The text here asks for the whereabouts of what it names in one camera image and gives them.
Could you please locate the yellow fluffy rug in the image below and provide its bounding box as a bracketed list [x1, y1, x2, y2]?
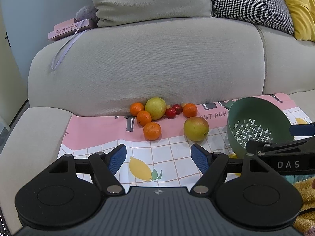
[293, 177, 314, 235]

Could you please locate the yellow cushion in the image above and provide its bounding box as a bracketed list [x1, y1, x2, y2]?
[284, 0, 314, 42]

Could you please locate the grey plush toy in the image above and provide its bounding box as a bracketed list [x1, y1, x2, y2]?
[75, 5, 99, 23]

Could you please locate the pink butterfly sign box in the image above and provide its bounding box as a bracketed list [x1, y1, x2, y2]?
[47, 18, 95, 41]

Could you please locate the pink checkered lemon cloth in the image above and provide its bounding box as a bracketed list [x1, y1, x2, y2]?
[57, 93, 314, 192]

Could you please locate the light grey fabric sofa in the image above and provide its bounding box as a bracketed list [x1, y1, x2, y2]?
[1, 17, 314, 234]

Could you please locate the lilac ribbon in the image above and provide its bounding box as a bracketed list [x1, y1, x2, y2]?
[51, 19, 91, 70]

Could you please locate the mandarin orange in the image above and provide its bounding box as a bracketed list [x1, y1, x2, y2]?
[137, 110, 152, 127]
[130, 102, 145, 117]
[143, 122, 162, 141]
[183, 103, 198, 118]

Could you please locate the yellow-green guava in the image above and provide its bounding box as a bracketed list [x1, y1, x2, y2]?
[145, 97, 166, 120]
[184, 117, 209, 142]

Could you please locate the green perforated colander bowl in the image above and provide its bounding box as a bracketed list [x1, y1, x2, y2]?
[225, 97, 294, 158]

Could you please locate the red cherry tomato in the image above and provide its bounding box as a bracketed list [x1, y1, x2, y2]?
[172, 104, 183, 115]
[165, 108, 177, 119]

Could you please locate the houndstooth black white cushion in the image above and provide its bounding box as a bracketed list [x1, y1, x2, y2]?
[211, 0, 294, 35]

